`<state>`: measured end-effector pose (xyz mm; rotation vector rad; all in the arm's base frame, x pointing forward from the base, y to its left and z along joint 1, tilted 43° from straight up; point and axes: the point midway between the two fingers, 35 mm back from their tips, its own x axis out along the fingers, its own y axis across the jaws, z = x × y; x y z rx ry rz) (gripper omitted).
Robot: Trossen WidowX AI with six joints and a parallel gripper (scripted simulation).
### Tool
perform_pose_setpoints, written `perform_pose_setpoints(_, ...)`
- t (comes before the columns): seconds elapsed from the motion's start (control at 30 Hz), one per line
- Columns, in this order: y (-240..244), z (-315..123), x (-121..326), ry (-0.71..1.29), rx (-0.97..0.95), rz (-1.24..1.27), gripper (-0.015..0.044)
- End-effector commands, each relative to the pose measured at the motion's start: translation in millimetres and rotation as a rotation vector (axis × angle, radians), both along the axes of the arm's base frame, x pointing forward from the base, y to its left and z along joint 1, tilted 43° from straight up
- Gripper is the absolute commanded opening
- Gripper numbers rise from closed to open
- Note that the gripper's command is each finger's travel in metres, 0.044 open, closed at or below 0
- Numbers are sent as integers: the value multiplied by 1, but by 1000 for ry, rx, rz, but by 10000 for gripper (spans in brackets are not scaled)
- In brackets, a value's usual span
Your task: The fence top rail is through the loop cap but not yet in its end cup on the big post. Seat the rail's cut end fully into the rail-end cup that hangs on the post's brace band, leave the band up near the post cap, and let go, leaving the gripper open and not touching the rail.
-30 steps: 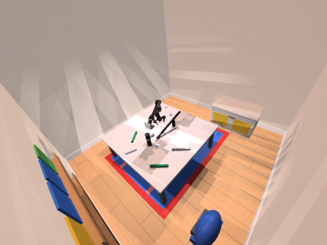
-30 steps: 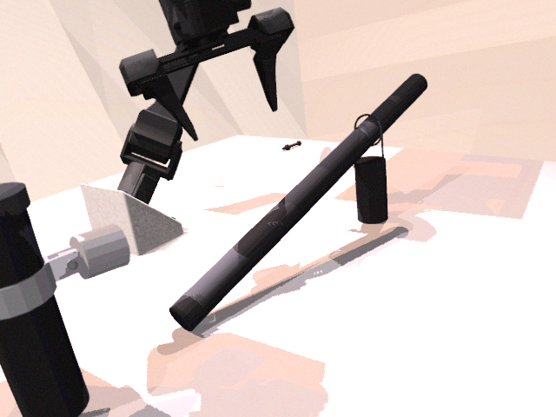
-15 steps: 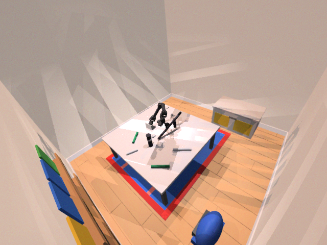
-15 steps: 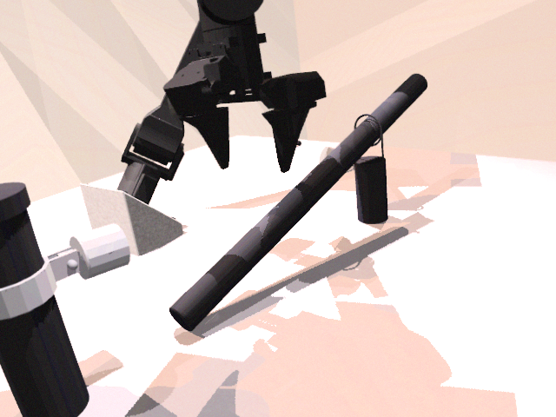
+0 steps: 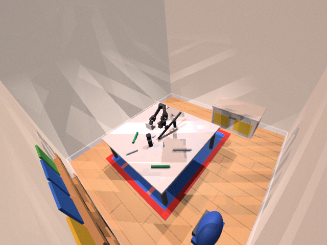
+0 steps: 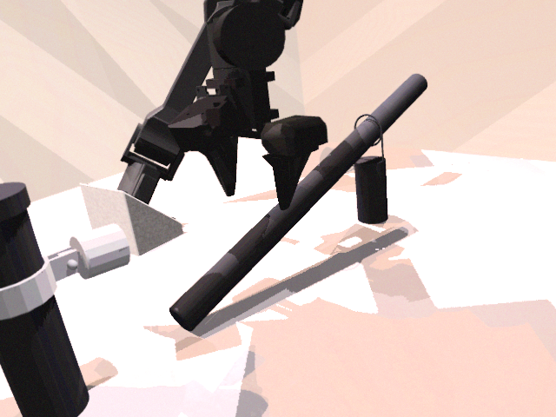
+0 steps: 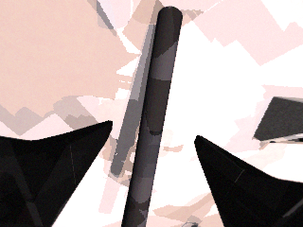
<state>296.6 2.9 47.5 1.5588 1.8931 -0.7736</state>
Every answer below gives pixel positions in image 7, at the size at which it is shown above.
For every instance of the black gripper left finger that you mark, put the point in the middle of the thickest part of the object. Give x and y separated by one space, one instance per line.
49 170

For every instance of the dark grey metal pipe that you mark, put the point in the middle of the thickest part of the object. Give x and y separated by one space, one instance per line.
163 55

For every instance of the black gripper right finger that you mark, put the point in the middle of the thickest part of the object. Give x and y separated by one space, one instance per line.
245 195

